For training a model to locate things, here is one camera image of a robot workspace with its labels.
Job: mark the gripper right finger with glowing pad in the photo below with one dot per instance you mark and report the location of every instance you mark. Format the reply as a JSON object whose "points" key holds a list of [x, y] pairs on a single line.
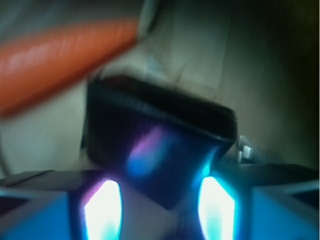
{"points": [[260, 202]]}

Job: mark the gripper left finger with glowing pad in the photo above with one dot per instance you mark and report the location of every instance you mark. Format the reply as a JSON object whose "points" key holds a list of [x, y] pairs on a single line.
{"points": [[60, 205]]}

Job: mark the orange plastic carrot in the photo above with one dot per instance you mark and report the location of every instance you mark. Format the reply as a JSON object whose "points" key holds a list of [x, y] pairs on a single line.
{"points": [[36, 67]]}

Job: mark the brown paper bag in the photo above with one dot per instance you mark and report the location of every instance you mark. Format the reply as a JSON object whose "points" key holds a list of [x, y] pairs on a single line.
{"points": [[257, 57]]}

